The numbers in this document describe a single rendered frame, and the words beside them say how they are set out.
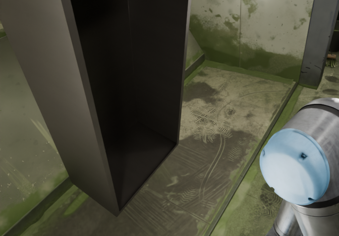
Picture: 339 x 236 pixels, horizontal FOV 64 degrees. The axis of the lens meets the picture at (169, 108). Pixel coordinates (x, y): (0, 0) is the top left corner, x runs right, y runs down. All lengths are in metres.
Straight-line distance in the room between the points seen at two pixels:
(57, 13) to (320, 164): 0.64
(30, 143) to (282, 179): 1.95
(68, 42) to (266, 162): 0.55
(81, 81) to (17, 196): 1.52
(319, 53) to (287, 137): 2.44
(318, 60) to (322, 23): 0.36
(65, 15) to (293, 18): 2.36
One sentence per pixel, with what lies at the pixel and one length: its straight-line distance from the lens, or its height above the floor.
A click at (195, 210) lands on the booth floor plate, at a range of 2.00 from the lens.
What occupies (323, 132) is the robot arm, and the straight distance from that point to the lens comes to 0.52.
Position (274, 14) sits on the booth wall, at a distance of 2.86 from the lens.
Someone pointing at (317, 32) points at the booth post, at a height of 0.60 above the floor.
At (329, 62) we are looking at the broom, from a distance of 3.52.
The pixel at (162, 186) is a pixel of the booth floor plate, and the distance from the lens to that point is 2.14.
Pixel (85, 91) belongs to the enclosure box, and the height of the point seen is 1.34.
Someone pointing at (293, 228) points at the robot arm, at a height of 0.94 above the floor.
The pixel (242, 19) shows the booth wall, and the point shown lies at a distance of 3.00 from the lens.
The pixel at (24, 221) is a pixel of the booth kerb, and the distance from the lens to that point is 2.28.
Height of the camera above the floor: 1.77
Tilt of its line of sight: 39 degrees down
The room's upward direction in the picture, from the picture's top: 10 degrees counter-clockwise
